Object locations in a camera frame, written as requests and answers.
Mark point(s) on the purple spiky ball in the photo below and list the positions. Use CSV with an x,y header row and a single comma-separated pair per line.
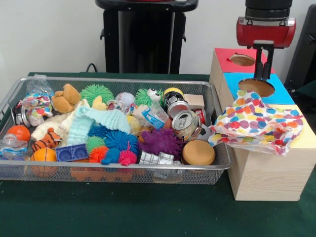
x,y
160,142

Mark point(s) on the blue spiky ball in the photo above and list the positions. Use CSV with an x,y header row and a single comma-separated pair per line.
x,y
121,140

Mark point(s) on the light blue knitted cloth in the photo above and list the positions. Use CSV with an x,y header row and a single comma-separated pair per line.
x,y
81,123

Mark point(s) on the wooden box with three holes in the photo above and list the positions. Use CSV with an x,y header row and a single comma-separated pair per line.
x,y
269,177

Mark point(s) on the orange round sponge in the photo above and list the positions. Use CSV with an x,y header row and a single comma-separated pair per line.
x,y
198,151

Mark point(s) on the small basketball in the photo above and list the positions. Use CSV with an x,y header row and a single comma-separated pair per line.
x,y
44,155

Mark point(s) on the white baseball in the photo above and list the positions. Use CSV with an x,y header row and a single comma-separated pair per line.
x,y
126,98

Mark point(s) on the orange ball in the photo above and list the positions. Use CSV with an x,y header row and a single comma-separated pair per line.
x,y
19,133

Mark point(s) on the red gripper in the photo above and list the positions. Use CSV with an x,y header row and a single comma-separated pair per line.
x,y
265,34

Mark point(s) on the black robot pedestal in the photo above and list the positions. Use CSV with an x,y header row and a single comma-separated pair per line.
x,y
148,37

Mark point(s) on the green spiky toy with eyes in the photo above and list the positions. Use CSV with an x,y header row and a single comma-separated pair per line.
x,y
144,97

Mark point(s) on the crushed drink can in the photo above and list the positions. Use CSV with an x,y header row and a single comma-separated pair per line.
x,y
185,123

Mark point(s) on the shallow mesh bin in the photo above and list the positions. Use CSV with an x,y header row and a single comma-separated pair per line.
x,y
209,172

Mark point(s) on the tiger plush toy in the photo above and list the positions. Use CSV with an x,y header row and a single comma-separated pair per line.
x,y
48,140

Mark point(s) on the polka dot cloth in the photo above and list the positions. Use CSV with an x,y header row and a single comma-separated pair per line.
x,y
249,121

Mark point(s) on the dark green side tablecloth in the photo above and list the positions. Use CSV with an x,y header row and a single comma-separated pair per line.
x,y
308,91

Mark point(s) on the brown teddy bear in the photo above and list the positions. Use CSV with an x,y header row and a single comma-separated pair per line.
x,y
65,98

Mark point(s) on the green spiky ball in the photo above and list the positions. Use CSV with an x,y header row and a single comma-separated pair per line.
x,y
95,92

